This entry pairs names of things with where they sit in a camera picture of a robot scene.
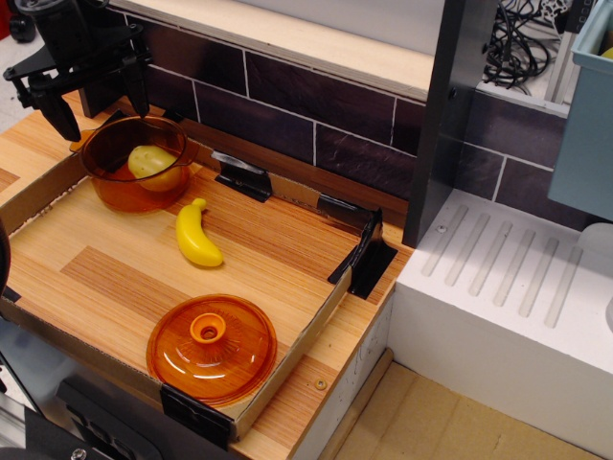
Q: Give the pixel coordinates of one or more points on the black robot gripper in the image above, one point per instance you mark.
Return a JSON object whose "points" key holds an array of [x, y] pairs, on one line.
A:
{"points": [[79, 48]]}

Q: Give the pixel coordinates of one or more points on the yellow toy potato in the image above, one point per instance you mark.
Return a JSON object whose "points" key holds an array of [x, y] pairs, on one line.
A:
{"points": [[155, 166]]}

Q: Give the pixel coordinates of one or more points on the orange transparent pot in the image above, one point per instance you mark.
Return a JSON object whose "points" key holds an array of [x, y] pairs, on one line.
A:
{"points": [[104, 153]]}

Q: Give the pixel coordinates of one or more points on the cardboard fence with black tape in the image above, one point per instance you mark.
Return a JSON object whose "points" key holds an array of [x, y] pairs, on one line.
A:
{"points": [[92, 283]]}

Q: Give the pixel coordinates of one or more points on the orange transparent pot lid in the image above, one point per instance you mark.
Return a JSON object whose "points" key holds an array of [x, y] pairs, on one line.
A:
{"points": [[217, 348]]}

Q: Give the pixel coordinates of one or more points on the yellow toy banana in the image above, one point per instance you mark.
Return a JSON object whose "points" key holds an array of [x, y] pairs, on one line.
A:
{"points": [[192, 241]]}

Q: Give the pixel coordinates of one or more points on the brass screw in counter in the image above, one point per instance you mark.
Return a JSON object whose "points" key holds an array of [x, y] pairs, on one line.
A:
{"points": [[320, 384]]}

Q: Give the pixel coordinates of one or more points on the white dish drainer block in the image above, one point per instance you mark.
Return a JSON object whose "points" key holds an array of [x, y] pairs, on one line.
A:
{"points": [[514, 312]]}

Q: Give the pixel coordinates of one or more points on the light blue bin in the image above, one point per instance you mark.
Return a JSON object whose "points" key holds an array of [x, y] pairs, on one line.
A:
{"points": [[582, 177]]}

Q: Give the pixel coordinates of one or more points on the dark grey vertical post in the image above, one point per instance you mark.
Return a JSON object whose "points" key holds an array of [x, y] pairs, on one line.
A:
{"points": [[459, 63]]}

